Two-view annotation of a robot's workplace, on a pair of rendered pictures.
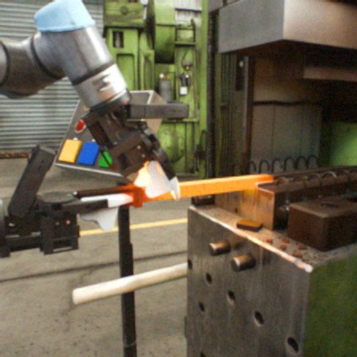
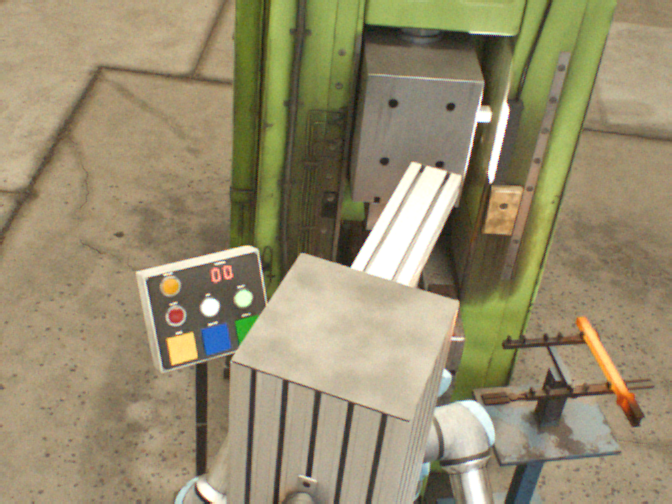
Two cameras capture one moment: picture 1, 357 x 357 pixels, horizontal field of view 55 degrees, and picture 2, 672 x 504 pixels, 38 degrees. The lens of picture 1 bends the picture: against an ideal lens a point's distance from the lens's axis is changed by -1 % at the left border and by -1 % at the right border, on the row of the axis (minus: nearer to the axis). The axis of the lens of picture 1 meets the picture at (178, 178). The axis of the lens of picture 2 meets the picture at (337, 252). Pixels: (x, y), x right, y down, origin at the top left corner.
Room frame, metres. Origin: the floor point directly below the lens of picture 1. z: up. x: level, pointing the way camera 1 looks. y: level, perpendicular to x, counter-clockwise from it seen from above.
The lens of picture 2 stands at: (0.06, 1.95, 2.94)
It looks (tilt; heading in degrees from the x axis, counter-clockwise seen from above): 39 degrees down; 292
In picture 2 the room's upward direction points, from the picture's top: 7 degrees clockwise
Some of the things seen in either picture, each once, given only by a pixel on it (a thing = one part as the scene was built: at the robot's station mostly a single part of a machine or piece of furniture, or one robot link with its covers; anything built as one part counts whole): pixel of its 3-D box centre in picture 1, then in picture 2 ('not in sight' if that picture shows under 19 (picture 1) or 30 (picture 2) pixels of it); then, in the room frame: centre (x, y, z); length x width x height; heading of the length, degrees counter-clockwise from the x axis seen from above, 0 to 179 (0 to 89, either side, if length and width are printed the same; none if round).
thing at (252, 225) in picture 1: (249, 225); not in sight; (0.66, -0.14, 0.92); 0.04 x 0.03 x 0.01; 56
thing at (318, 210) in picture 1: (327, 221); (442, 303); (0.60, -0.27, 0.95); 0.12 x 0.08 x 0.06; 118
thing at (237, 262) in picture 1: (242, 263); not in sight; (0.59, -0.12, 0.87); 0.04 x 0.03 x 0.03; 118
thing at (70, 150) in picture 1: (71, 151); (181, 348); (1.14, 0.36, 1.01); 0.07 x 0.05 x 0.07; 53
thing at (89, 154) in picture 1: (90, 154); (215, 338); (1.08, 0.28, 1.01); 0.07 x 0.05 x 0.07; 53
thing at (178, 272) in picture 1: (144, 280); not in sight; (0.99, 0.11, 0.62); 0.44 x 0.05 x 0.05; 118
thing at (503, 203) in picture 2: not in sight; (501, 210); (0.51, -0.40, 1.27); 0.09 x 0.02 x 0.17; 28
